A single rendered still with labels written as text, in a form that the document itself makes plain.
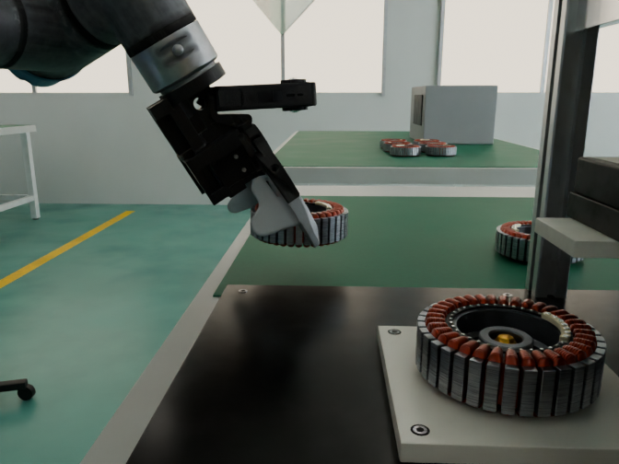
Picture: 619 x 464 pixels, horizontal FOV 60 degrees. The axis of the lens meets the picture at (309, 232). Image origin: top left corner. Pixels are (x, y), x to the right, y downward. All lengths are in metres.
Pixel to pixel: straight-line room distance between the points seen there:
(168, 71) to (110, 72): 4.65
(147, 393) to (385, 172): 1.34
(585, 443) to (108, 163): 5.06
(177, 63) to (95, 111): 4.72
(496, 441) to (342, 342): 0.16
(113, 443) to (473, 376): 0.22
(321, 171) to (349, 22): 3.26
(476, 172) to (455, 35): 3.28
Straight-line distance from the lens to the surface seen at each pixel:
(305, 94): 0.58
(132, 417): 0.40
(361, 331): 0.45
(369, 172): 1.67
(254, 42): 4.86
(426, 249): 0.77
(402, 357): 0.39
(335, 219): 0.58
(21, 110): 5.55
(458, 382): 0.33
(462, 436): 0.32
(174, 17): 0.54
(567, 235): 0.34
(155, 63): 0.54
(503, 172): 1.74
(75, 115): 5.32
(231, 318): 0.48
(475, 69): 4.95
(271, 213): 0.55
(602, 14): 0.50
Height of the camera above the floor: 0.96
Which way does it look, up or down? 14 degrees down
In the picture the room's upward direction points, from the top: straight up
